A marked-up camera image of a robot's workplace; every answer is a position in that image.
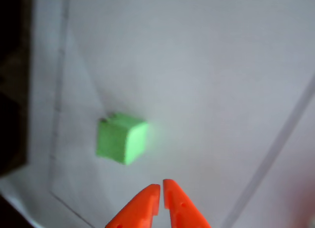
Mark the white paper sheet drawn rectangle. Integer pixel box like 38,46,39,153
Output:
0,0,315,228

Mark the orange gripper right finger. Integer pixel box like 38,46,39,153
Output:
162,178,212,228

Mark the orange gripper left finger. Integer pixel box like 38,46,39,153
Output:
105,184,161,228

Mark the green textured cube block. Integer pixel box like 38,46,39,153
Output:
95,111,150,166

